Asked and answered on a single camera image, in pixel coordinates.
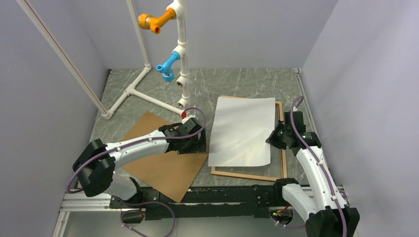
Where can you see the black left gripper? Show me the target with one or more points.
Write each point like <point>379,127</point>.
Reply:
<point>199,146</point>

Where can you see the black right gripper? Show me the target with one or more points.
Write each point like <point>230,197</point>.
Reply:
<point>272,138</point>

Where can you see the brown backing board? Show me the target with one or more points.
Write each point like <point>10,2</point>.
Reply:
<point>169,173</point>

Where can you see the wooden picture frame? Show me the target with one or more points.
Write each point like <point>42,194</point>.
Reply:
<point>283,161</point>

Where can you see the glossy room photo print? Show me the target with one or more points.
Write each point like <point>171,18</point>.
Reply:
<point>239,132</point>

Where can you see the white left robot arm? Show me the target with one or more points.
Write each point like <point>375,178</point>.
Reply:
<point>95,167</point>

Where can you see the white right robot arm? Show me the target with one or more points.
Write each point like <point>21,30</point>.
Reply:
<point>326,213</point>

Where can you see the blue pipe nozzle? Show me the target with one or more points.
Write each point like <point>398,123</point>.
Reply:
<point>165,68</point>

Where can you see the orange pipe nozzle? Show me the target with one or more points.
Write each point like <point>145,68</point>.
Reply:
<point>148,22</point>

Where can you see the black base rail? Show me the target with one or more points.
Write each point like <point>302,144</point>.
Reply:
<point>256,201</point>

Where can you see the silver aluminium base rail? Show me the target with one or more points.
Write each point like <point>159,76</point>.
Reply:
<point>79,202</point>

